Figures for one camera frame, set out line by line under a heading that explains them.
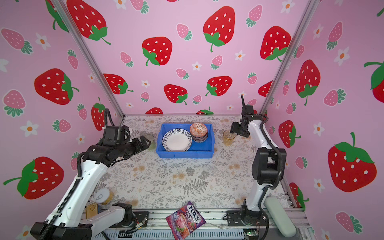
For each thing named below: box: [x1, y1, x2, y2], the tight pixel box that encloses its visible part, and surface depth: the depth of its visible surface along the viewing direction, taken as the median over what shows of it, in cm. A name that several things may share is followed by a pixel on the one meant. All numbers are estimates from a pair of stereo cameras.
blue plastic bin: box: [156, 123, 215, 159], surface depth 102 cm
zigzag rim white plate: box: [162, 128, 193, 152], surface depth 104 cm
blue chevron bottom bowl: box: [190, 122, 207, 137], surface depth 102 cm
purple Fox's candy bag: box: [165, 200, 207, 240], surface depth 73 cm
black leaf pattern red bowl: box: [191, 134, 208, 143], surface depth 98 cm
